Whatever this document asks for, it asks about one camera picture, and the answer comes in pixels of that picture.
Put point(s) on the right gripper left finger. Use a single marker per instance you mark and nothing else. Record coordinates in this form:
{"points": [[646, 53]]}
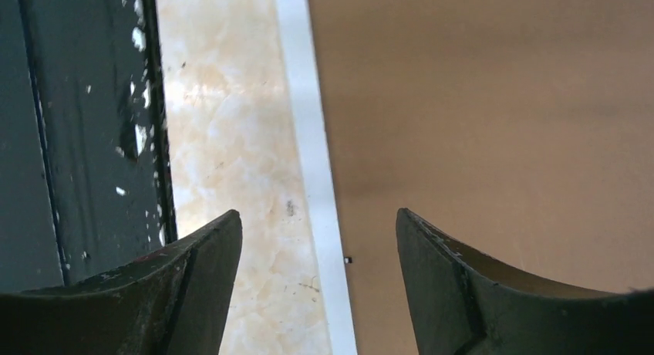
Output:
{"points": [[173, 301]]}

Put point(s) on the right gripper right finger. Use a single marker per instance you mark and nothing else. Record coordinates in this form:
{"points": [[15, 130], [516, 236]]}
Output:
{"points": [[463, 301]]}

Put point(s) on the brown backing board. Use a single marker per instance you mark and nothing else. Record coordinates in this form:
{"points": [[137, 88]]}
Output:
{"points": [[523, 128]]}

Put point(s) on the white picture frame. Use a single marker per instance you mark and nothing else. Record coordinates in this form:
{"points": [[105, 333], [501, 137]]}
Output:
{"points": [[305, 100]]}

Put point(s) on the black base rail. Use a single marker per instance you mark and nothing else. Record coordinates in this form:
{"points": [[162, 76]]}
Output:
{"points": [[85, 166]]}

